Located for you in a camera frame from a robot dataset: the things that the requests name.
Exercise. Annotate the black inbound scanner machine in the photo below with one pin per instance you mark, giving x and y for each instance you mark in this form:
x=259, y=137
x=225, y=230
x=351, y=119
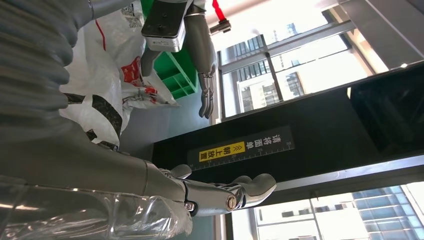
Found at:
x=314, y=132

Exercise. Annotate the dark window frame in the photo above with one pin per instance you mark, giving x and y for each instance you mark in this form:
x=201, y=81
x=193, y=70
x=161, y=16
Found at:
x=274, y=82

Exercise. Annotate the green plastic crate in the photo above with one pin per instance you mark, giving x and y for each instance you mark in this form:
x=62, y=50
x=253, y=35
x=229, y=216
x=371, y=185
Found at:
x=175, y=76

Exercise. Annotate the red barrier belt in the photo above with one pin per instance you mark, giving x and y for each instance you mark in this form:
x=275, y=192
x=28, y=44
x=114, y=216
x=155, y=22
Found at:
x=218, y=11

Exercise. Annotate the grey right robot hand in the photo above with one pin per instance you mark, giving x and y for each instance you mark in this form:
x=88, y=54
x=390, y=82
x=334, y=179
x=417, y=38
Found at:
x=82, y=165

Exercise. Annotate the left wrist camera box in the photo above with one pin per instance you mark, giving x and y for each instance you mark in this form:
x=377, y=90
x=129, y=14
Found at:
x=164, y=23

